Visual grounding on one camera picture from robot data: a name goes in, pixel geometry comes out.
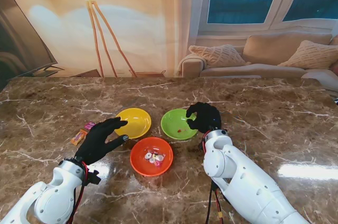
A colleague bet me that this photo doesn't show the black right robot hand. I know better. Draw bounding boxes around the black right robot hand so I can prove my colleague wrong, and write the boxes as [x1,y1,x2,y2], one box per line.
[185,102,222,135]

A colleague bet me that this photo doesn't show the orange plastic bowl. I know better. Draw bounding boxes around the orange plastic bowl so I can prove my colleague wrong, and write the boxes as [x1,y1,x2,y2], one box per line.
[130,136,174,178]

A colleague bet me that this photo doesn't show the beige sofa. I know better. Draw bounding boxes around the beige sofa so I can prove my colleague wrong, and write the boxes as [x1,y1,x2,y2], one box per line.
[178,32,338,92]

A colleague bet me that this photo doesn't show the orange candy bar wrapper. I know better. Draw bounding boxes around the orange candy bar wrapper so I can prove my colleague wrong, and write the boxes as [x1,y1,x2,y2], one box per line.
[70,128,88,145]

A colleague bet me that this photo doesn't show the green plastic bowl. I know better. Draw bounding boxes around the green plastic bowl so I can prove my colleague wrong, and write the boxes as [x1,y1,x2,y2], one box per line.
[161,108,200,141]

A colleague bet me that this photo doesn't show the clear ring candy packet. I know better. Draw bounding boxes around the clear ring candy packet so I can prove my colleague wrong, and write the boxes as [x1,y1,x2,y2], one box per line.
[143,148,166,168]

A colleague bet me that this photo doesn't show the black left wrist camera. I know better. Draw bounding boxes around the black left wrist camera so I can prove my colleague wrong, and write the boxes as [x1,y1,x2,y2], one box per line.
[86,170,101,185]

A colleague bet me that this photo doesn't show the red black left arm cable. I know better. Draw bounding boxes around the red black left arm cable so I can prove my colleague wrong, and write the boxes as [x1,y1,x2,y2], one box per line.
[67,162,88,224]

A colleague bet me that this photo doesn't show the yellow plastic bowl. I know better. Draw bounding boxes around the yellow plastic bowl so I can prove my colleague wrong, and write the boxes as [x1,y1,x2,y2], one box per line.
[115,107,152,139]

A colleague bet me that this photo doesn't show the light sheer curtain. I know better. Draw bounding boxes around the light sheer curtain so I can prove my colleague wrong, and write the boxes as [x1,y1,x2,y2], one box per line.
[168,0,212,77]

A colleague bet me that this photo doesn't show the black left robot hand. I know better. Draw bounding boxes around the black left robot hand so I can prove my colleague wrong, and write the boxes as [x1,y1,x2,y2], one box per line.
[74,117,129,165]

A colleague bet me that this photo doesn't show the red black right arm cable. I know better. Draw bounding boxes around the red black right arm cable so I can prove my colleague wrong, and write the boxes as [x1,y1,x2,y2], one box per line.
[202,135,225,224]

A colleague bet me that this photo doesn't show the cream knitted pillow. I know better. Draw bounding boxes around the cream knitted pillow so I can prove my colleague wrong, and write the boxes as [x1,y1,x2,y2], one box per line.
[189,44,251,68]
[278,40,338,69]

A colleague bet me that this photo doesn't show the red black arm cable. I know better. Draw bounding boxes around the red black arm cable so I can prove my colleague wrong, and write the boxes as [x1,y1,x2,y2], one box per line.
[67,162,88,224]
[202,135,225,224]

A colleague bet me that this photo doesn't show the flat screen television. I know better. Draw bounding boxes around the flat screen television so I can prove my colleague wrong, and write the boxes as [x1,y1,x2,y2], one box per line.
[0,0,64,77]

